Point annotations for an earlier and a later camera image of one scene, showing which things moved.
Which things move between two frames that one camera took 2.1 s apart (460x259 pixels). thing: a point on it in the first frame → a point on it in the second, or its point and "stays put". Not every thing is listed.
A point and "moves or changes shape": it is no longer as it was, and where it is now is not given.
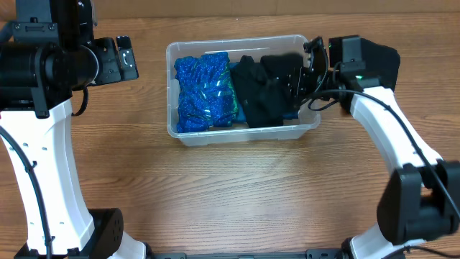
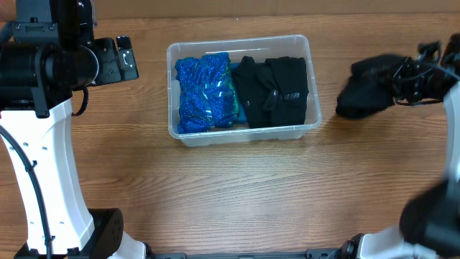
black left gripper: [108, 60] stays put
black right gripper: [302, 80] → [399, 78]
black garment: [279, 77] moves or changes shape
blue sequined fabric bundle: [208, 96] stays put
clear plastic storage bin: [238, 91] stays put
